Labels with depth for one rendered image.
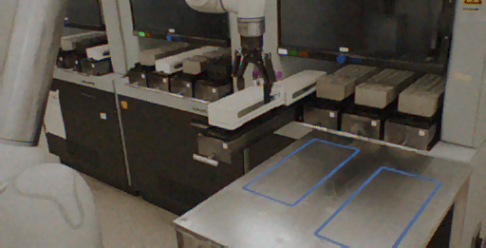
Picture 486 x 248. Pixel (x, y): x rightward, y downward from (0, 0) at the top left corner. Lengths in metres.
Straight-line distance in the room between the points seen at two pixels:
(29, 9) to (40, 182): 0.38
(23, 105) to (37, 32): 0.16
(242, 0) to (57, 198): 0.80
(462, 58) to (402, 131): 0.28
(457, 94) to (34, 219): 1.19
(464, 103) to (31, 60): 1.19
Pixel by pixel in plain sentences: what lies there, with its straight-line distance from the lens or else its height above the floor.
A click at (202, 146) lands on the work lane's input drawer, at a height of 0.77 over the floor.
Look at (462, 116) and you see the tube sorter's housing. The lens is 1.53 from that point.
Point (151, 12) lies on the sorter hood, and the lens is 2.19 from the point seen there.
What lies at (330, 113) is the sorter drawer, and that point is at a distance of 1.59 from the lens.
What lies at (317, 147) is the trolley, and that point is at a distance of 1.28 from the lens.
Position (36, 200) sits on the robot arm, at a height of 0.95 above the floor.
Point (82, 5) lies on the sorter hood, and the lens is 2.64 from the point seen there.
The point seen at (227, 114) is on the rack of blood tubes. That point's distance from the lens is 1.36.
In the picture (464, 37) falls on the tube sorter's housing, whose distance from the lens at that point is 1.47.
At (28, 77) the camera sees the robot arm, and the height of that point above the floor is 1.12.
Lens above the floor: 1.36
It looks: 21 degrees down
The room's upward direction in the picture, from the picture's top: 3 degrees counter-clockwise
